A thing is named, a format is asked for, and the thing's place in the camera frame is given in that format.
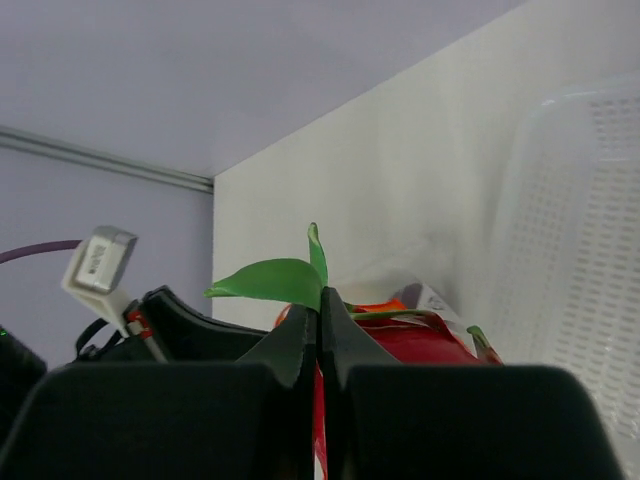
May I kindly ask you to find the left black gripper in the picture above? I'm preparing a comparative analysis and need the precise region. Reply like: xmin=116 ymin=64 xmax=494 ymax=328
xmin=75 ymin=286 xmax=267 ymax=362

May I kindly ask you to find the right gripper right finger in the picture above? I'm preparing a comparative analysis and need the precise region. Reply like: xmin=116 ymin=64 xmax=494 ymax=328
xmin=319 ymin=288 xmax=623 ymax=479

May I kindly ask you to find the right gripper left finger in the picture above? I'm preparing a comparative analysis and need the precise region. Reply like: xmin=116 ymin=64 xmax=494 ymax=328
xmin=1 ymin=306 xmax=317 ymax=479

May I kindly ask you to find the pink dragon fruit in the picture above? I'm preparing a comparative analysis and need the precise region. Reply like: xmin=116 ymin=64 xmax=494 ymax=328
xmin=204 ymin=224 xmax=501 ymax=479

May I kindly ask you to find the clear zip bag orange zipper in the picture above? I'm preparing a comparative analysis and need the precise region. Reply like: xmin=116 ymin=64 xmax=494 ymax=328
xmin=336 ymin=271 xmax=475 ymax=354

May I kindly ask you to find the left aluminium frame post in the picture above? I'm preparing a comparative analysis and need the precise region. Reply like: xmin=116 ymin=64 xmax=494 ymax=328
xmin=1 ymin=126 xmax=214 ymax=194

